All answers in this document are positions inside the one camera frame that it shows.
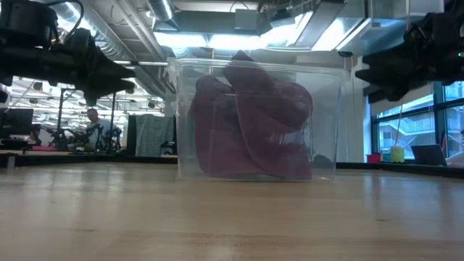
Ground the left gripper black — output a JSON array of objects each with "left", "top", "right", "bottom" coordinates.
[{"left": 0, "top": 28, "right": 137, "bottom": 107}]

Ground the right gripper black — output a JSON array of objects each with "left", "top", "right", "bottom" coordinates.
[{"left": 355, "top": 10, "right": 464, "bottom": 102}]

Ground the maroon cap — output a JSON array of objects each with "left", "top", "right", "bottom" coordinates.
[{"left": 190, "top": 50, "right": 315, "bottom": 181}]

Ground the person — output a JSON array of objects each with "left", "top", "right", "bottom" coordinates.
[{"left": 85, "top": 107, "right": 123, "bottom": 152}]

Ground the grey covered cabinet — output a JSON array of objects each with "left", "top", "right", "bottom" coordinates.
[{"left": 134, "top": 114, "right": 177, "bottom": 157}]

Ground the yellow-green cup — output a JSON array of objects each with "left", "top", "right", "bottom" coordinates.
[{"left": 390, "top": 145, "right": 406, "bottom": 164}]

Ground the clear plastic bin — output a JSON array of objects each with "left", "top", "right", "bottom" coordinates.
[{"left": 167, "top": 57, "right": 351, "bottom": 182}]

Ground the dark open laptop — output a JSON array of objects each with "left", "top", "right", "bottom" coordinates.
[{"left": 410, "top": 144, "right": 449, "bottom": 167}]

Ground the black monitor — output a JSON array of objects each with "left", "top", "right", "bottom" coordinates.
[{"left": 0, "top": 107, "right": 35, "bottom": 137}]

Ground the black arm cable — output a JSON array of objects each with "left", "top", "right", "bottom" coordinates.
[{"left": 46, "top": 0, "right": 86, "bottom": 41}]

